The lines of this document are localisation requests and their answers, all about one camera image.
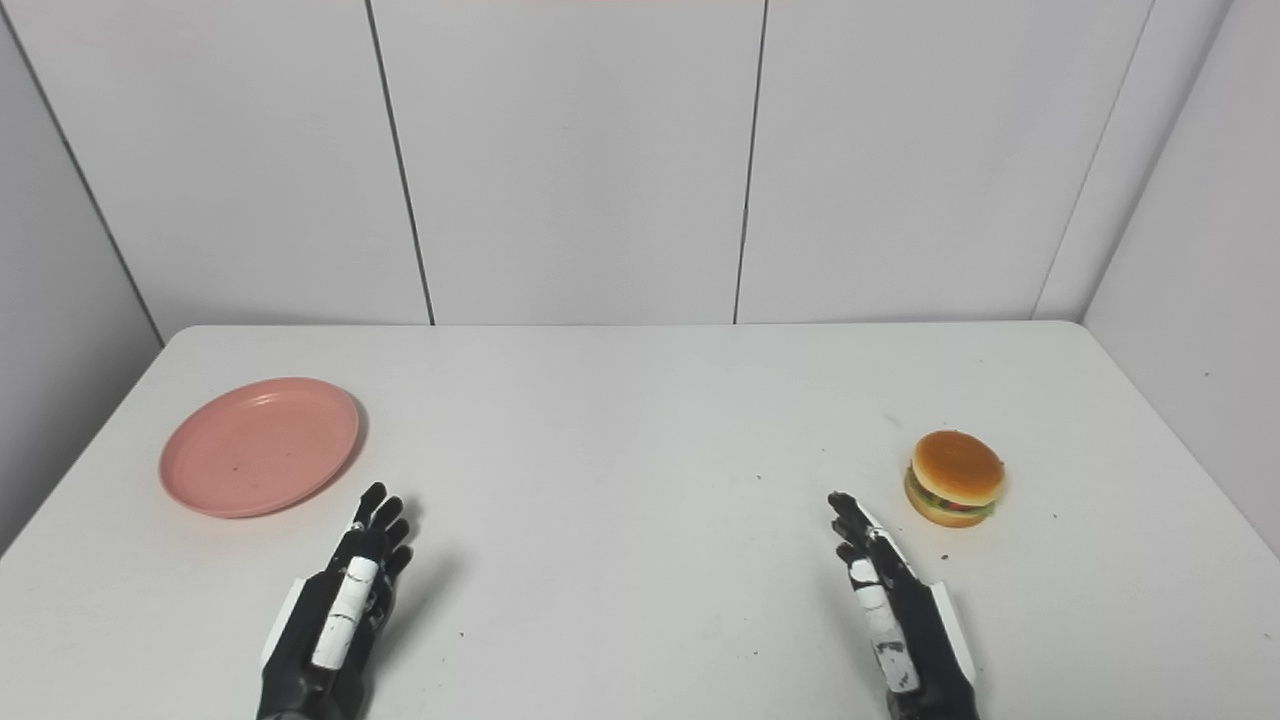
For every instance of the pink round plate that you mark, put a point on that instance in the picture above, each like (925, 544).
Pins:
(258, 448)

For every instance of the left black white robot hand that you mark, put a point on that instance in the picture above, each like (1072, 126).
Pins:
(335, 620)

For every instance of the toy hamburger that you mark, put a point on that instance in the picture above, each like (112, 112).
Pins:
(955, 478)

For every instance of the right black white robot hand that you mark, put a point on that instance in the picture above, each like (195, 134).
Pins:
(905, 620)

